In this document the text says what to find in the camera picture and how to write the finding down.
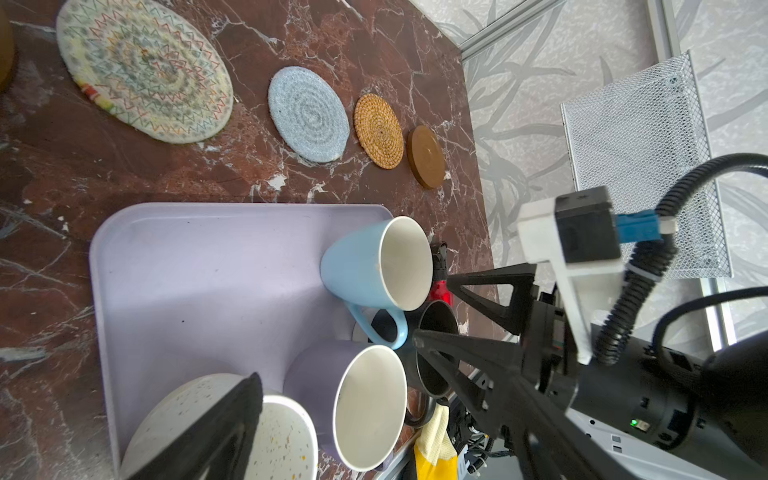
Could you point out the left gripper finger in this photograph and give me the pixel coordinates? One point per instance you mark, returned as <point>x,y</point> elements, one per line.
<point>204,429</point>

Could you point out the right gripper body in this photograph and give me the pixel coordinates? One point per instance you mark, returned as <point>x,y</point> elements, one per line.
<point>676,403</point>

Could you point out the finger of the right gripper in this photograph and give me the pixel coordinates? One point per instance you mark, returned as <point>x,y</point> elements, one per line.
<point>503,295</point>
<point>486,376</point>

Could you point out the light blue mug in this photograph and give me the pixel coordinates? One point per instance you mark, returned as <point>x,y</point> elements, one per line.
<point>387,265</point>

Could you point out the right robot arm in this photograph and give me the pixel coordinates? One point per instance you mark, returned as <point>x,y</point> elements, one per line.
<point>559,449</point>

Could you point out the right brown wooden coaster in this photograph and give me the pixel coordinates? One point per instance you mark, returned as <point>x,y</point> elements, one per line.
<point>426,157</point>

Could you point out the brown wooden coaster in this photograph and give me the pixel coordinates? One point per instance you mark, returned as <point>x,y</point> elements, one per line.
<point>7,51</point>
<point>426,157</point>

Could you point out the rattan coaster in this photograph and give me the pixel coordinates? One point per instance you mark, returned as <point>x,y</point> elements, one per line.
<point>378,131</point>

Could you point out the blue-grey woven coaster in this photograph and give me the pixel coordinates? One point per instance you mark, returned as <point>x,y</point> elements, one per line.
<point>308,114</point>

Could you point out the multicolour woven coaster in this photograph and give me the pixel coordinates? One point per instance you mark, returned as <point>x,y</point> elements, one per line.
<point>146,66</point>

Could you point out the left brown wooden coaster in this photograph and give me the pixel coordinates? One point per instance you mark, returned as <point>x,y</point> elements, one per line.
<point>7,51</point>

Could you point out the white speckled mug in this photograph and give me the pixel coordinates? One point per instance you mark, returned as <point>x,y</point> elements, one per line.
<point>285,444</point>

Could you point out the yellow black work glove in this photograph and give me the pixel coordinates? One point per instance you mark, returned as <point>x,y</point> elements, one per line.
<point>434,454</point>

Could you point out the lavender mug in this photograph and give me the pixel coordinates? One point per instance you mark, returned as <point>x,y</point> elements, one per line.
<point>356,395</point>

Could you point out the lavender plastic tray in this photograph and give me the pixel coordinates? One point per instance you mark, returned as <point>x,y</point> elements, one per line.
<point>184,290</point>

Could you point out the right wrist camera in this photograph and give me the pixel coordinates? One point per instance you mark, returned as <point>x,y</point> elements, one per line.
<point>580,236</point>

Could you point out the white wire mesh basket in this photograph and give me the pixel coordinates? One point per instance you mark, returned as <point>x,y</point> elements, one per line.
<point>637,137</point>

